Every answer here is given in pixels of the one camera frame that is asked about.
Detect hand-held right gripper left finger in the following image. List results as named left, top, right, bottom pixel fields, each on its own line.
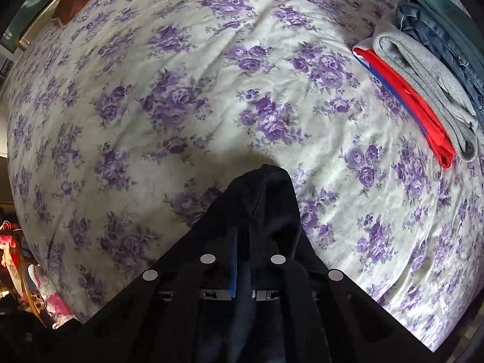
left=76, top=231, right=238, bottom=363

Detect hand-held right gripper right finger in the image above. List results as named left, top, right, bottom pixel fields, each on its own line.
left=251, top=253, right=435, bottom=363

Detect navy blue pants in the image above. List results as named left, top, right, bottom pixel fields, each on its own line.
left=166, top=164, right=329, bottom=363

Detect folded red pants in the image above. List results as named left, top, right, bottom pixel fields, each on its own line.
left=352, top=40, right=457, bottom=169

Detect purple floral bed sheet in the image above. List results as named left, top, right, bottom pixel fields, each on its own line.
left=5, top=0, right=484, bottom=352

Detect pink cloth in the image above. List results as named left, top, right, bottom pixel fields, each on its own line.
left=27, top=264, right=76, bottom=329

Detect folded blue jeans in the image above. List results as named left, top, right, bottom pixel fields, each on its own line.
left=395, top=2, right=484, bottom=123

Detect brown padded cushion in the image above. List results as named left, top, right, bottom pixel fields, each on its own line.
left=52, top=0, right=92, bottom=28

